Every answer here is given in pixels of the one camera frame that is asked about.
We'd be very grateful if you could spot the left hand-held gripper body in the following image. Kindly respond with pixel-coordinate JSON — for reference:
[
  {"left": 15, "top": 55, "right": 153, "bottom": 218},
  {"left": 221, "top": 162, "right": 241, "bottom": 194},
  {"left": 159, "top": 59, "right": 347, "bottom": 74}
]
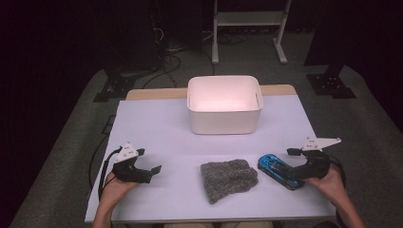
[{"left": 111, "top": 142, "right": 152, "bottom": 184}]

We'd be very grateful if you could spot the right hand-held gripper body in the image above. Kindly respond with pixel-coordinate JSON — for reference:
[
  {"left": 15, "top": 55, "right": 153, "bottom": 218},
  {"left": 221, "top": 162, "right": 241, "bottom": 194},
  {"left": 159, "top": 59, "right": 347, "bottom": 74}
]
[{"left": 297, "top": 136, "right": 342, "bottom": 181}]

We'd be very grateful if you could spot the blue toy car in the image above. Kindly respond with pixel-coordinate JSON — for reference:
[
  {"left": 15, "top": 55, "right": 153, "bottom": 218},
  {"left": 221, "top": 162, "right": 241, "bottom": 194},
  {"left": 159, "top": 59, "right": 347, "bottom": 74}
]
[{"left": 257, "top": 153, "right": 306, "bottom": 192}]

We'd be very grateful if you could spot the grey fluffy cloth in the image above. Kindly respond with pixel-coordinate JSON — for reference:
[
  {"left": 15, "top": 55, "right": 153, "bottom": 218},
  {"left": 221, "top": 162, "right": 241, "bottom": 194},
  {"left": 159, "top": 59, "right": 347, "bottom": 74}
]
[{"left": 200, "top": 159, "right": 259, "bottom": 205}]

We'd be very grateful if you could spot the white plastic bin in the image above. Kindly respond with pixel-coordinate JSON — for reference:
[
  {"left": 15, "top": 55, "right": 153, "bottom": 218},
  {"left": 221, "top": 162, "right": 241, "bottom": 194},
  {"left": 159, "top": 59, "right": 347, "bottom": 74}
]
[{"left": 186, "top": 74, "right": 264, "bottom": 136}]

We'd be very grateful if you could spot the person's right hand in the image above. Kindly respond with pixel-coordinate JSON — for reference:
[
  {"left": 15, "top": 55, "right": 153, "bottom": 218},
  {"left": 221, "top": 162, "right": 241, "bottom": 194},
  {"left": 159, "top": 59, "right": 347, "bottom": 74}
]
[{"left": 303, "top": 166, "right": 347, "bottom": 201}]

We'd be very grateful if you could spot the person's left hand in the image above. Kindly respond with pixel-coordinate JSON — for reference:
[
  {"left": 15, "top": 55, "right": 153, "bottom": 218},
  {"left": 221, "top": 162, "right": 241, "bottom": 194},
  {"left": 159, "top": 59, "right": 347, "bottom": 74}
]
[{"left": 100, "top": 171, "right": 140, "bottom": 204}]

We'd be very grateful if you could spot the white table sheet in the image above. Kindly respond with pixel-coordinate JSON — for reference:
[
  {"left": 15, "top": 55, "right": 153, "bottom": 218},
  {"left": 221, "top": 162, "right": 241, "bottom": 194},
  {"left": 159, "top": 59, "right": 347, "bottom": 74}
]
[{"left": 85, "top": 94, "right": 337, "bottom": 224}]

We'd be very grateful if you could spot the dark floor box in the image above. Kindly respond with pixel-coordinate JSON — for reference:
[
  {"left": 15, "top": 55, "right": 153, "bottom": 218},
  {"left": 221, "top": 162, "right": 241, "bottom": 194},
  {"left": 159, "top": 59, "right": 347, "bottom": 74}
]
[{"left": 101, "top": 115, "right": 117, "bottom": 135}]

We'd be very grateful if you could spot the black stand base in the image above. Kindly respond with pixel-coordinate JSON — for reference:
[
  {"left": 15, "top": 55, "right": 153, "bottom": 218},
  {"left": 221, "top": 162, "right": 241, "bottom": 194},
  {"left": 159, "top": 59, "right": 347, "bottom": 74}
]
[
  {"left": 306, "top": 65, "right": 357, "bottom": 100},
  {"left": 93, "top": 69, "right": 138, "bottom": 104}
]

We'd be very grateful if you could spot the white metal stand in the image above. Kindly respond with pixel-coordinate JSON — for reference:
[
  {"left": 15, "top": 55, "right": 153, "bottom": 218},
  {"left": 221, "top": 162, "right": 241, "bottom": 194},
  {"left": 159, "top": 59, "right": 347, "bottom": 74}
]
[{"left": 211, "top": 0, "right": 293, "bottom": 66}]

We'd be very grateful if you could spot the right hand-held gripper cable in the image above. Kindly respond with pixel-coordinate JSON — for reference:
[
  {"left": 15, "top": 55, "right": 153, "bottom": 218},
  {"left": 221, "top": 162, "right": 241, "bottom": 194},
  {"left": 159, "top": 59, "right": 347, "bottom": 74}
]
[{"left": 328, "top": 154, "right": 348, "bottom": 188}]

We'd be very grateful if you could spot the hand-held gripper cable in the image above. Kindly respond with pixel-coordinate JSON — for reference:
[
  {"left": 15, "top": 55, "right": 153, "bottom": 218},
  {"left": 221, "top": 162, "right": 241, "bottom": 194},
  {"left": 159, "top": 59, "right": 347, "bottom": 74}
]
[
  {"left": 97, "top": 145, "right": 124, "bottom": 201},
  {"left": 328, "top": 154, "right": 348, "bottom": 188}
]

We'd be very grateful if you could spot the left hand-held gripper cable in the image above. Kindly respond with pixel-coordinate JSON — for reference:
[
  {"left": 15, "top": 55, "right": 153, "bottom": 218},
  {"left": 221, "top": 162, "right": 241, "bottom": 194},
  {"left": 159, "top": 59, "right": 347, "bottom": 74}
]
[{"left": 97, "top": 145, "right": 124, "bottom": 201}]

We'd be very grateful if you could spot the thin black floor cable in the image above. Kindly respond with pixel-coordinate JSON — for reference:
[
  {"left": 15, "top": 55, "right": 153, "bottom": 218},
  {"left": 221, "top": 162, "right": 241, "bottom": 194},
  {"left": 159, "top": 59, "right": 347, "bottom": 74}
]
[{"left": 87, "top": 133, "right": 110, "bottom": 192}]

